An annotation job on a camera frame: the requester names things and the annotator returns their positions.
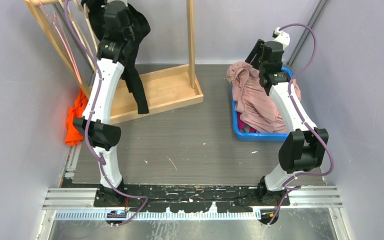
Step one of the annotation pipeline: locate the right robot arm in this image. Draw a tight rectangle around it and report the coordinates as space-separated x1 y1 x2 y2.
245 39 329 206

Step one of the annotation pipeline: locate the wooden clothes rack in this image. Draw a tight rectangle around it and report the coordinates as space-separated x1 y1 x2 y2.
24 0 204 124

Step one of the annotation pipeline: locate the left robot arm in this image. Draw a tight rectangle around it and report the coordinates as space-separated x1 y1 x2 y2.
74 0 135 207

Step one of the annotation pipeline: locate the black garment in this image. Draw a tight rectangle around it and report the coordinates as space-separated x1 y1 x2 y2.
80 0 152 115

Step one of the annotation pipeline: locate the orange cloth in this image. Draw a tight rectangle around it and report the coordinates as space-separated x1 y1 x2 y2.
65 89 89 147

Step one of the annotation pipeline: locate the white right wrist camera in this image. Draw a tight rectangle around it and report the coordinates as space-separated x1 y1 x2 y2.
272 27 291 50

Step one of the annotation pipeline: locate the magenta dress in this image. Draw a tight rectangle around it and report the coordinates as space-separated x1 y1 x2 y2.
237 119 257 133

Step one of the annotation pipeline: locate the wooden hanger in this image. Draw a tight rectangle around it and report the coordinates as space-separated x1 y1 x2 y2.
70 0 98 58

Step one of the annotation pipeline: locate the pink pleated garment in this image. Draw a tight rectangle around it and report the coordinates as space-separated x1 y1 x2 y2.
225 61 303 134

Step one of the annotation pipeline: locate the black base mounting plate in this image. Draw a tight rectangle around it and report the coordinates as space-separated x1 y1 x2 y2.
93 183 290 224

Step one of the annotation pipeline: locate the aluminium rail frame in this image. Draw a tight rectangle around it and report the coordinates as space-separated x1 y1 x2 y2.
42 186 343 222

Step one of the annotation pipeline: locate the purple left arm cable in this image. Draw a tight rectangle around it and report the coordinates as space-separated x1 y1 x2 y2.
62 0 149 226

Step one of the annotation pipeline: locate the blue plastic bin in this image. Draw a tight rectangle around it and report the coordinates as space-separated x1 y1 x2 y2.
230 65 304 143

